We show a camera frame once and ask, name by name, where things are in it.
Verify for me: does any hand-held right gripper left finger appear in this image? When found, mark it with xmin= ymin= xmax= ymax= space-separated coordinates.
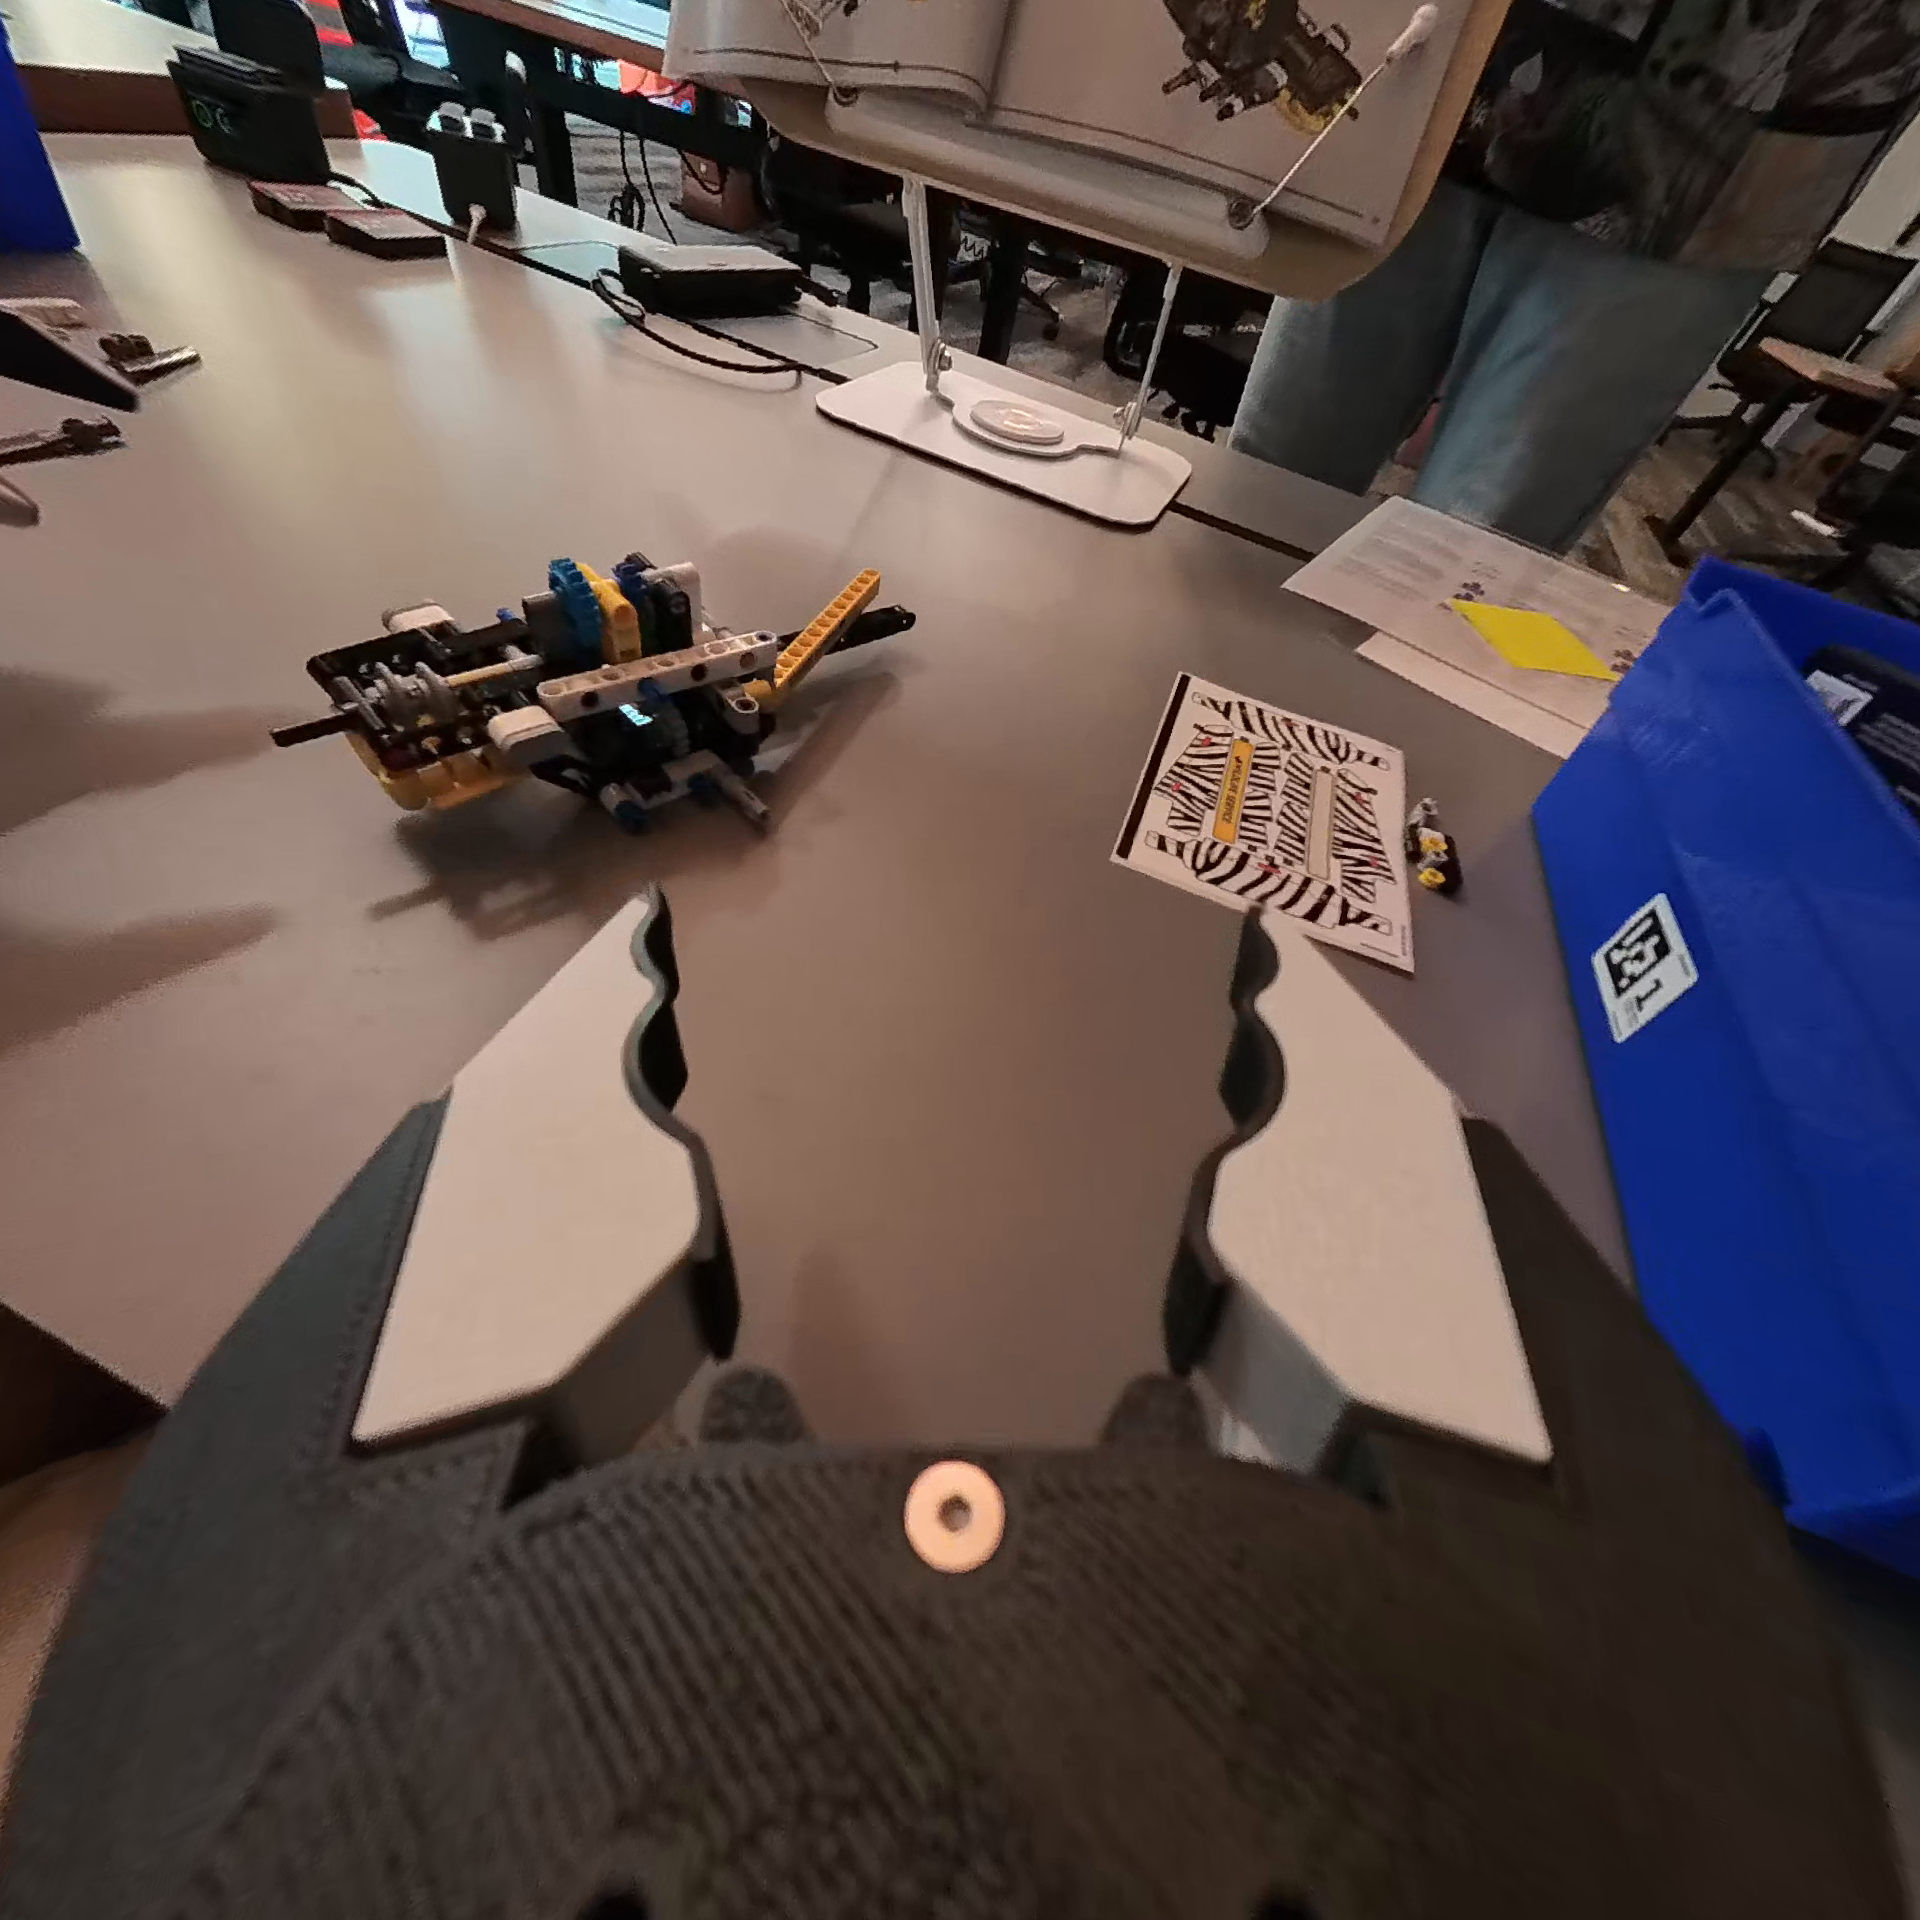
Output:
xmin=348 ymin=884 xmax=743 ymax=1486

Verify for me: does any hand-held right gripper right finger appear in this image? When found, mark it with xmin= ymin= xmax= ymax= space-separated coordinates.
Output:
xmin=1163 ymin=906 xmax=1554 ymax=1479

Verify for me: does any black yellow lego model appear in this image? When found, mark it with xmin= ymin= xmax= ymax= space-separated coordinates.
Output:
xmin=271 ymin=558 xmax=919 ymax=828

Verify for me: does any lego instruction booklet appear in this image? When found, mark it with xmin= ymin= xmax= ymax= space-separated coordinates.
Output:
xmin=661 ymin=0 xmax=1480 ymax=249

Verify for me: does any zebra striped sticker sheet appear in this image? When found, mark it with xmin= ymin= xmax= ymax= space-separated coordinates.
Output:
xmin=1111 ymin=672 xmax=1420 ymax=975

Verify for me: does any blue plastic bin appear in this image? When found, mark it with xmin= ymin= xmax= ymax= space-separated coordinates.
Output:
xmin=1532 ymin=558 xmax=1920 ymax=1577

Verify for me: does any yellow paper piece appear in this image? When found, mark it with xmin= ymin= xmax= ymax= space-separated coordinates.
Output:
xmin=1446 ymin=599 xmax=1621 ymax=684

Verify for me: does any clear plastic bag with paper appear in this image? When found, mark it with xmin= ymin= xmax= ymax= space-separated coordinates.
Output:
xmin=1283 ymin=496 xmax=1675 ymax=758

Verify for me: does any black box in bin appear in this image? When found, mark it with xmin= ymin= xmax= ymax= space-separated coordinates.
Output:
xmin=1791 ymin=648 xmax=1920 ymax=826

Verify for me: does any white tablet stand base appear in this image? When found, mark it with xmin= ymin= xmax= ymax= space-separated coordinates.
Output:
xmin=743 ymin=0 xmax=1518 ymax=528

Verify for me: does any black power adapter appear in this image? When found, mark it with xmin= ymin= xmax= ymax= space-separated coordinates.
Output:
xmin=617 ymin=237 xmax=803 ymax=320

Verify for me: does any black wedge block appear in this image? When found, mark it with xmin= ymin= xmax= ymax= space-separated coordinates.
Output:
xmin=0 ymin=296 xmax=139 ymax=412

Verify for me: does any brown stool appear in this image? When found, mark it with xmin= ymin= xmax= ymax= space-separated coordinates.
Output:
xmin=1654 ymin=336 xmax=1920 ymax=579

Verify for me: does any black charger dock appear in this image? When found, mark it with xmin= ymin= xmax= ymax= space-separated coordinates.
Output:
xmin=423 ymin=101 xmax=521 ymax=228

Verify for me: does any black mesh office chair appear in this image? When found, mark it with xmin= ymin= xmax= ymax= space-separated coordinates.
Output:
xmin=1786 ymin=237 xmax=1920 ymax=361

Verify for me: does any black device with green display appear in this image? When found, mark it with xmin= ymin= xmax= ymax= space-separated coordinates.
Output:
xmin=165 ymin=45 xmax=335 ymax=187

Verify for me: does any blue box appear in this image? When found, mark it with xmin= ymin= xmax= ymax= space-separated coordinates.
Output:
xmin=0 ymin=16 xmax=81 ymax=254

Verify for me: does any black cable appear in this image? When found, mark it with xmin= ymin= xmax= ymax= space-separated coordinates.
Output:
xmin=591 ymin=270 xmax=854 ymax=387

